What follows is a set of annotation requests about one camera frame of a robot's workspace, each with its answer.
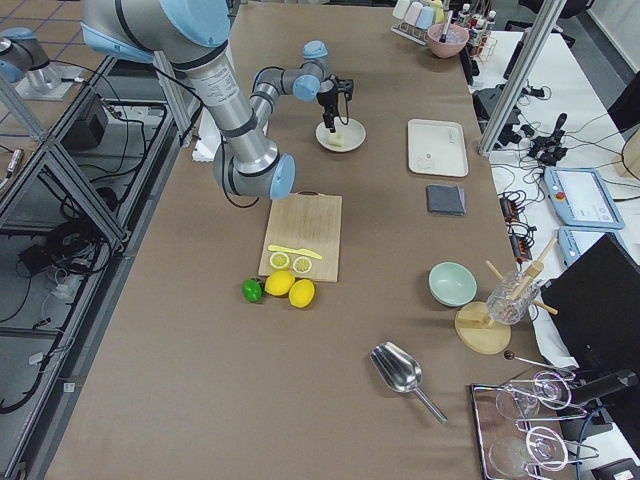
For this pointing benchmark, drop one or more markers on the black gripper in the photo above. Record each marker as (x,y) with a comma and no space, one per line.
(328,100)

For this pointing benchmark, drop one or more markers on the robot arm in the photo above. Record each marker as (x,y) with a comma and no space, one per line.
(193,36)
(313,80)

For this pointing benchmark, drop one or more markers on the cream rabbit serving tray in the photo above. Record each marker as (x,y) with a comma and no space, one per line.
(436,148)

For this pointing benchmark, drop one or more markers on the beige round plate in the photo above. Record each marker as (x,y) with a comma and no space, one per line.
(353,131)

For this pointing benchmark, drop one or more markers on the bamboo cutting board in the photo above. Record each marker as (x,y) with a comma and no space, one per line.
(306,221)

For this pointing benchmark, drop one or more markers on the folded grey cloth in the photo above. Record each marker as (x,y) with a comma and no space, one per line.
(446,199)

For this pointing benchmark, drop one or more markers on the yellow plastic knife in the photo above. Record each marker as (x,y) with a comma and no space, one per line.
(296,251)

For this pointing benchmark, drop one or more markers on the pink bowl with ice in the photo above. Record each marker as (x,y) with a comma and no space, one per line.
(456,39)

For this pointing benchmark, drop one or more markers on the lemon slice lower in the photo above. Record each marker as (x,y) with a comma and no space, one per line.
(302,265)

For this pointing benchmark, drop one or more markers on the lemon slice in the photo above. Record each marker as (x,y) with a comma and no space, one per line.
(279,260)
(302,265)

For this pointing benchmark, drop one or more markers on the lemon slice upper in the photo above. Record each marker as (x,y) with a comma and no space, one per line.
(279,260)

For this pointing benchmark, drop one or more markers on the whole yellow lemon upper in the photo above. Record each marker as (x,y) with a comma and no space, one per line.
(279,283)

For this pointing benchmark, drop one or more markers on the whole yellow lemon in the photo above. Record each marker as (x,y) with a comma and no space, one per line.
(301,293)
(279,283)

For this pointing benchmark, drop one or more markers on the whole yellow lemon lower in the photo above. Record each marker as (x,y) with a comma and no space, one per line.
(301,293)

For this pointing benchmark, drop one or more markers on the green lime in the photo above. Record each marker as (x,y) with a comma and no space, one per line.
(253,289)

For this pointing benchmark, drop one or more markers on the mint green bowl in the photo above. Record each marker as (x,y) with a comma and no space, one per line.
(452,284)

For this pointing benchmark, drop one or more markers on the clear glass cup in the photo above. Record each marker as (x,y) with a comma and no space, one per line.
(511,298)

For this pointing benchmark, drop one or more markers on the wooden cup rack stand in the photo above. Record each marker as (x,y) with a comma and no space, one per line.
(483,335)

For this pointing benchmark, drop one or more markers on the blue teach pendant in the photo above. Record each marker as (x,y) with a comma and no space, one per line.
(580,198)

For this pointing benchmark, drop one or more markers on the metal ice scoop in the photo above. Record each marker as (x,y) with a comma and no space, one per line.
(403,374)

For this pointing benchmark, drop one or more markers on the aluminium frame post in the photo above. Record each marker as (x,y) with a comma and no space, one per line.
(535,41)

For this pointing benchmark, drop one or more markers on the wire glass rack tray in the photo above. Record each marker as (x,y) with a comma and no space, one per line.
(549,427)

